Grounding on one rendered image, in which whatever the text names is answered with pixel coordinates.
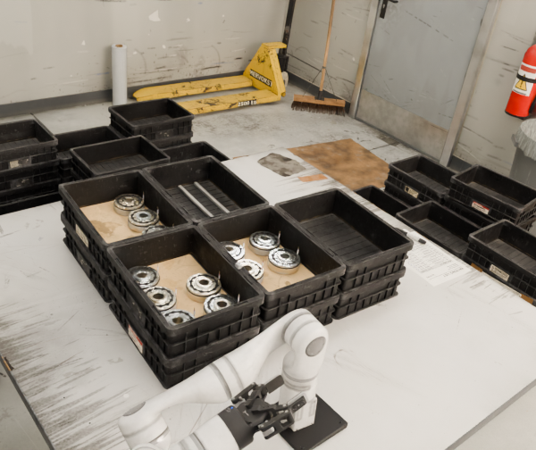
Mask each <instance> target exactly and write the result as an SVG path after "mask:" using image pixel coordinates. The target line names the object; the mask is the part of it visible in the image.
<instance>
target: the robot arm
mask: <svg viewBox="0 0 536 450"><path fill-rule="evenodd" d="M328 340H329V335H328V331H327V329H326V328H325V327H324V326H323V325H322V324H321V323H320V322H319V321H318V320H317V319H316V318H315V317H314V316H313V315H312V314H311V313H310V312H309V311H308V310H306V309H297V310H295V311H293V312H290V313H288V314H286V315H285V316H283V317H282V318H281V319H279V320H278V321H276V322H275V323H273V325H272V326H270V327H269V328H268V329H266V330H265V331H263V332H262V333H260V334H259V335H258V336H256V337H254V338H252V339H251V340H249V341H248V342H246V343H245V344H244V345H242V346H240V347H238V348H237V349H235V350H234V351H232V352H230V353H228V354H226V355H224V356H223V357H221V358H219V359H218V360H216V361H214V362H212V363H210V364H209V365H207V366H206V367H204V368H203V369H202V370H200V371H198V372H197V373H195V374H194V375H192V376H190V377H189V378H187V379H185V380H183V381H182V382H181V383H179V384H177V385H175V386H174V387H171V388H169V389H167V390H165V391H163V392H162V393H160V394H158V395H156V396H153V397H151V398H149V399H147V400H146V401H145V402H143V403H141V404H138V405H136V406H134V407H133V408H130V409H129V410H128V411H127V412H126V413H124V414H123V415H122V416H121V418H120V419H119V420H118V427H119V429H120V431H121V433H122V435H123V437H124V439H125V441H126V443H127V444H128V446H129V448H130V450H168V449H169V447H170V445H171V442H172V433H171V431H170V429H169V427H168V425H167V423H166V421H165V419H164V417H163V415H162V414H161V411H162V410H164V409H166V408H169V407H171V406H174V405H178V404H221V403H225V402H227V401H229V400H231V402H232V404H233V405H230V406H228V407H227V408H225V409H224V410H222V411H221V412H219V413H217V414H216V415H215V416H214V417H212V418H211V419H209V420H208V421H206V422H205V423H203V424H202V425H201V426H200V427H199V428H198V429H196V430H195V431H194V432H193V433H191V434H190V435H188V436H187V437H185V438H183V439H182V440H181V441H180V442H178V443H177V444H175V445H174V446H172V447H171V448H170V449H169V450H242V449H244V448H245V447H246V446H248V445H250V444H251V443H252V442H253V441H254V434H255V433H256V432H258V431H261V432H262V434H263V436H264V439H266V440H267V439H270V438H272V437H273V436H275V435H277V434H278V433H280V432H282V431H283V430H285V429H286V428H291V429H292V430H293V431H296V430H298V429H302V428H304V427H306V426H309V425H311V424H314V415H315V409H316V403H317V398H316V397H315V394H316V388H317V381H318V375H319V370H320V368H321V367H322V364H323V361H324V357H325V353H326V349H327V345H328ZM286 343H287V344H288V345H289V347H290V348H291V349H292V350H291V351H289V352H288V353H286V355H285V356H284V358H283V363H282V372H281V375H280V374H277V375H276V376H274V377H273V378H271V379H269V380H268V381H266V382H265V383H264V384H259V385H257V384H256V383H255V382H254V380H255V378H256V376H257V374H258V372H259V371H260V370H261V368H262V366H263V364H264V361H265V359H266V358H267V357H268V356H269V354H271V353H272V352H273V351H274V350H275V349H277V348H278V347H280V346H282V345H284V344H286ZM279 387H281V389H280V398H279V405H276V404H269V403H267V402H265V401H264V400H265V398H266V397H267V393H268V394H269V395H270V394H271V393H272V392H273V391H275V390H276V389H277V388H279ZM252 389H253V391H252V393H251V395H249V394H248V392H249V391H251V390H252ZM272 415H273V416H274V418H272ZM280 422H281V423H282V424H280Z"/></svg>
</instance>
